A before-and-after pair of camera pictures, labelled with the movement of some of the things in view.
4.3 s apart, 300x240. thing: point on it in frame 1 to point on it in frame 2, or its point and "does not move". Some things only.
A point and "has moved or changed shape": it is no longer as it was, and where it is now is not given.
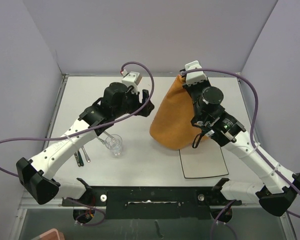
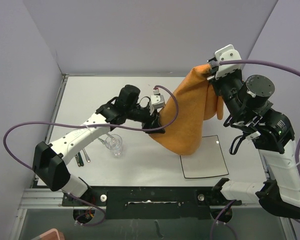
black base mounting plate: [152, 203] does not move
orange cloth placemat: [171, 126] has moved or changed shape
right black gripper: [190, 87] to [218, 82]
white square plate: [207, 159] does not move
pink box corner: [53, 234] does not move
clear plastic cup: [115, 145] does not move
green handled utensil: [79, 159] does not move
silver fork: [103, 142] does not move
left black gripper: [135, 95] to [152, 121]
